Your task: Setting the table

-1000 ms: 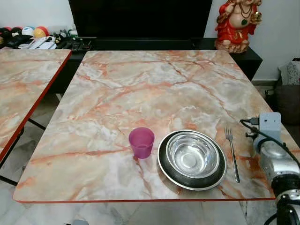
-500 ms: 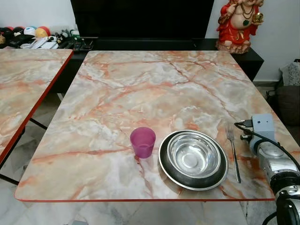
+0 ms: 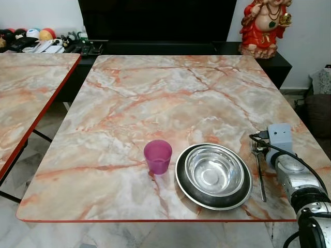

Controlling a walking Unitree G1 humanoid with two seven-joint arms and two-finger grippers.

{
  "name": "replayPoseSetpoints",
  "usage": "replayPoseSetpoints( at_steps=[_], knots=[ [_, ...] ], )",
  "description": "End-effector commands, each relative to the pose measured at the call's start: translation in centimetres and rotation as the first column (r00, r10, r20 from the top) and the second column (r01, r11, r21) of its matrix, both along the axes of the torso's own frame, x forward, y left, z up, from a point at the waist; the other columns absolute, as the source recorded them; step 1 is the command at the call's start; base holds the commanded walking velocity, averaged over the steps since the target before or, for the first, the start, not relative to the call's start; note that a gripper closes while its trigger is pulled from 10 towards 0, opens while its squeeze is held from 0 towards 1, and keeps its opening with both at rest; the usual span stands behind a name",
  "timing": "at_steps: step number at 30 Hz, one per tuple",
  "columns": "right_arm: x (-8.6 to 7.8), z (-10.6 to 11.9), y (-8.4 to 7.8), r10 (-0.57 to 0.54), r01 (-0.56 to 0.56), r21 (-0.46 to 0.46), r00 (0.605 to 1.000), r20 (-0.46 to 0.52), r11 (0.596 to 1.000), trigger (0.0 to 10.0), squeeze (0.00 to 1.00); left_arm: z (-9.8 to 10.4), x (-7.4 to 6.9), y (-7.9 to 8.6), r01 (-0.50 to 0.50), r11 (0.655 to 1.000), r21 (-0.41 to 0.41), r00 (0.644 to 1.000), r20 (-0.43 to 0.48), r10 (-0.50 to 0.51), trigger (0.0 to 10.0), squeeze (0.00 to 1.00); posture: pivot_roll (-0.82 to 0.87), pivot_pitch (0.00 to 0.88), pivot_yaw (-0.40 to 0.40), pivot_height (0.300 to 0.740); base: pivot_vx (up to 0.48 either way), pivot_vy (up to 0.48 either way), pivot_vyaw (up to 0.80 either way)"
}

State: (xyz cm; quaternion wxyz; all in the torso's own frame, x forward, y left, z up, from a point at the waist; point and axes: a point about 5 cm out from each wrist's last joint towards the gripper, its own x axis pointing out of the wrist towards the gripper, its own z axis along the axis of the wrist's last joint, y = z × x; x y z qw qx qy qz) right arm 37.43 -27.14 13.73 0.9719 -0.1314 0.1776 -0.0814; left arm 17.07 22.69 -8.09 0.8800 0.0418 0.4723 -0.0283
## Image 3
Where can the black pouch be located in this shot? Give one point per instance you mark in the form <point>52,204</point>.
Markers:
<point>23,44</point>

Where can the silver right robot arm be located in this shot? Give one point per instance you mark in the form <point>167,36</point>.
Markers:
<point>300,181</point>

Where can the orange toy ball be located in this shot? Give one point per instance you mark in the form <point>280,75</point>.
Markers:
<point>47,34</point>

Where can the grey patterned cushion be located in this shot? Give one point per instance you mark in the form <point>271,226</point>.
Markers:
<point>321,81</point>

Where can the purple plastic cup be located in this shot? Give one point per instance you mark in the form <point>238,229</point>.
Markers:
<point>158,155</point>

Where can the white remote control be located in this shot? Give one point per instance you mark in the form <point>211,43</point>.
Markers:
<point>47,47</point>

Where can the dark brown pouf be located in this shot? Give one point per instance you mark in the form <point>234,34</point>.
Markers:
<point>319,116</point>

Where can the red laughing Buddha statue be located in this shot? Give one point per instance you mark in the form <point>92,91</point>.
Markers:
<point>264,31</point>

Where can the black television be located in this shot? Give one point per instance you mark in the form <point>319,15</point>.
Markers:
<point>158,20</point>

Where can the stainless steel bowl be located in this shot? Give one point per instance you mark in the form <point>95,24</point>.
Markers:
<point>213,170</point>

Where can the white toy ball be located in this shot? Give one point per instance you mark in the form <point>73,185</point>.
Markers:
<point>33,33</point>

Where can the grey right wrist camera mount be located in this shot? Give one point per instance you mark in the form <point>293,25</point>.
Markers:
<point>281,138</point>

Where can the black plush toy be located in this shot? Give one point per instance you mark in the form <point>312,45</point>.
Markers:
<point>6,39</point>

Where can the stainless steel fork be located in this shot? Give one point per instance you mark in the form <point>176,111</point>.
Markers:
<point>260,178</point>

